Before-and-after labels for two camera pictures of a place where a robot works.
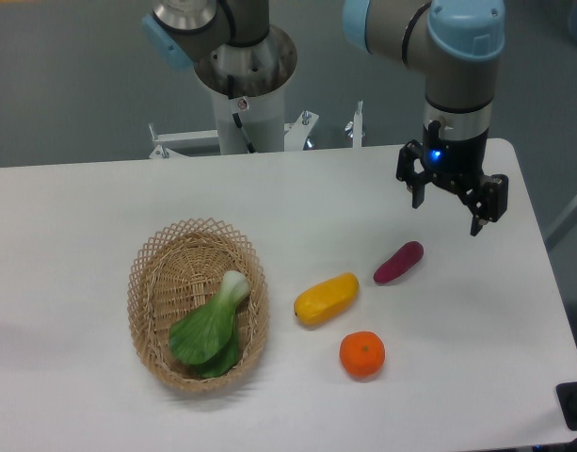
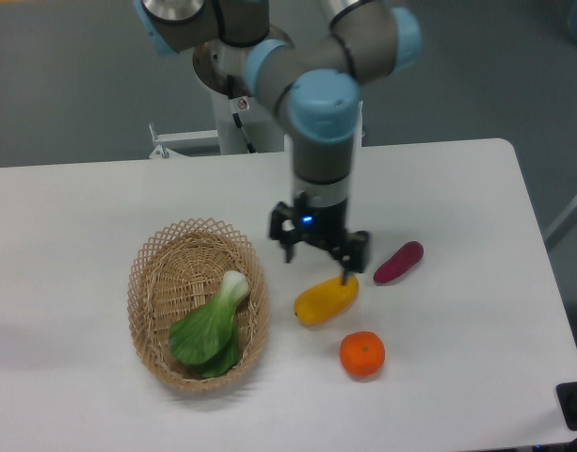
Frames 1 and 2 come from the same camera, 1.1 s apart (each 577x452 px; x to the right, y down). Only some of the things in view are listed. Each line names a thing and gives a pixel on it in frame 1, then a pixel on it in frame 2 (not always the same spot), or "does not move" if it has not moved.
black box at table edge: x=574 y=403 does not move
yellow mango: x=327 y=299 does not move
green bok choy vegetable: x=208 y=338 does not move
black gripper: x=460 y=163 -> x=325 y=224
